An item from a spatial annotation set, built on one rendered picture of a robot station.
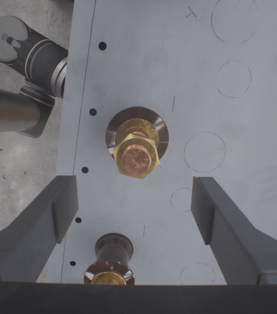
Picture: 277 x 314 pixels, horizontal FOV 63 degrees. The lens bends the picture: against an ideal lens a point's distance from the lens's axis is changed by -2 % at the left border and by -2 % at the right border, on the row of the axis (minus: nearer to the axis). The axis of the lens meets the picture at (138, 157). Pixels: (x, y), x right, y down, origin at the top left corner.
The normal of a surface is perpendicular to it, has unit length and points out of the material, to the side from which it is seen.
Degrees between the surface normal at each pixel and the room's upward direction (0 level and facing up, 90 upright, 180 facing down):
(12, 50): 9
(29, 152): 0
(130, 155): 0
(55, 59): 28
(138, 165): 0
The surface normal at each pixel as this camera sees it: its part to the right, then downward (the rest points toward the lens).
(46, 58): 0.00, -0.12
